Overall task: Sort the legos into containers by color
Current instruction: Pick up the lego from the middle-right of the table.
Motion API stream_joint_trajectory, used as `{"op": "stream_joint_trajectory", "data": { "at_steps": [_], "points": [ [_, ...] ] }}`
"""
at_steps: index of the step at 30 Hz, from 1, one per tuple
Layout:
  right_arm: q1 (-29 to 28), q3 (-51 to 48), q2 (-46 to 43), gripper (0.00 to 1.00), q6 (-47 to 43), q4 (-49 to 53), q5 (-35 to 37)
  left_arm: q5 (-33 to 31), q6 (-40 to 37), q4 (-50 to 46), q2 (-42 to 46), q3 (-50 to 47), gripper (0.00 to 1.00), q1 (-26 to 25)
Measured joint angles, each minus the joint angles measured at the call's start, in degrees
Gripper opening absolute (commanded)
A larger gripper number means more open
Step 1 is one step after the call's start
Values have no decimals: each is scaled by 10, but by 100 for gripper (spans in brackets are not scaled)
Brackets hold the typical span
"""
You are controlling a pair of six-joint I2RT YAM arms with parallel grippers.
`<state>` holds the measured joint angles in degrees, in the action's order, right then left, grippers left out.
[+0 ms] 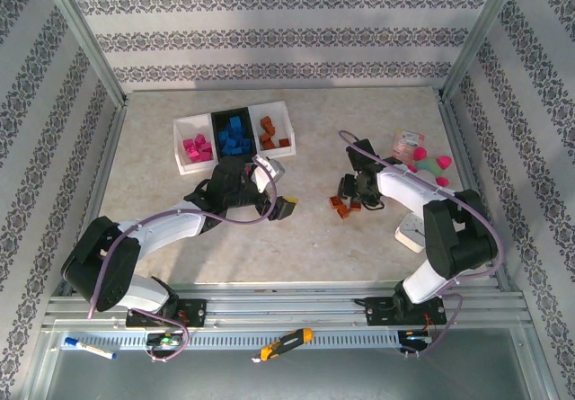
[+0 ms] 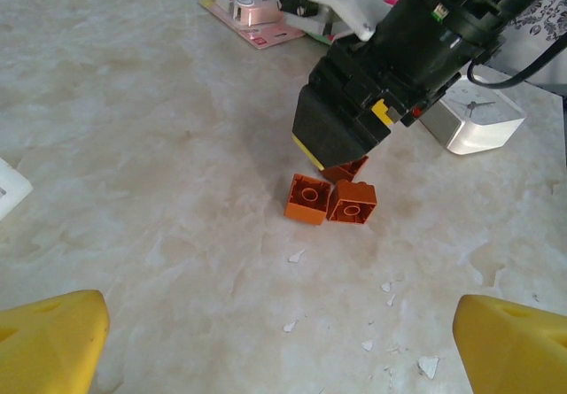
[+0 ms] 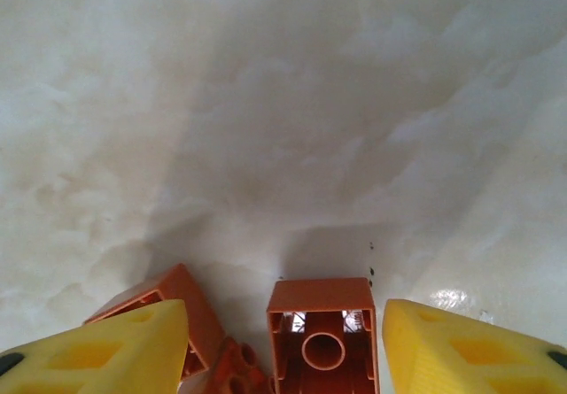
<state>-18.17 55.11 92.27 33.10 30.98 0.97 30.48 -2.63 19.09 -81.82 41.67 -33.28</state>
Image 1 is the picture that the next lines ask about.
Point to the white plastic container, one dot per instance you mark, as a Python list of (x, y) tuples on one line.
[(280, 117), (184, 126)]

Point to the aluminium mounting rail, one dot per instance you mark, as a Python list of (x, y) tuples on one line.
[(292, 305)]

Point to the pink green plush toy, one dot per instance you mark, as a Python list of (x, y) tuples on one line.
[(427, 164)]

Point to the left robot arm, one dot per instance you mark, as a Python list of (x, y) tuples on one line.
[(166, 227)]

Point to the white square clock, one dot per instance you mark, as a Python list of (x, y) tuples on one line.
[(409, 233)]

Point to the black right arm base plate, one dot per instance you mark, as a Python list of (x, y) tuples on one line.
[(377, 310)]

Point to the pink packaged card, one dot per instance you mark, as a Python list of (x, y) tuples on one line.
[(406, 141)]

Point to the small dark circuit board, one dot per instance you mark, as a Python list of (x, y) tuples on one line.
[(415, 337)]

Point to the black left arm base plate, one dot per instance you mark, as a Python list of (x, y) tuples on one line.
[(193, 312)]

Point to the white blue marker pen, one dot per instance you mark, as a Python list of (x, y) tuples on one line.
[(90, 349)]

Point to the yellow black utility knife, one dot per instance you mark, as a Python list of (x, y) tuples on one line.
[(287, 340)]

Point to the small green circuit board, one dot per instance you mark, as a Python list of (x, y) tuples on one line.
[(164, 340)]

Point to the aluminium frame post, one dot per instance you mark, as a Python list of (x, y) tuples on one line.
[(483, 36), (85, 36)]

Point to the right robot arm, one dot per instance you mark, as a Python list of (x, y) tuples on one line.
[(404, 189)]

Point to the pink lego brick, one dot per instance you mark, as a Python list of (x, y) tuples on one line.
[(207, 148), (188, 146), (193, 156), (207, 157), (200, 139)]

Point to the blue lego brick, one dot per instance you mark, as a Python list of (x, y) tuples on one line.
[(230, 148), (246, 144), (236, 135), (224, 138), (235, 123)]

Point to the orange lego brick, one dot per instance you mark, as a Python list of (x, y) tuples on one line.
[(266, 143), (271, 133), (268, 122), (345, 212), (284, 142), (356, 206), (335, 201)]

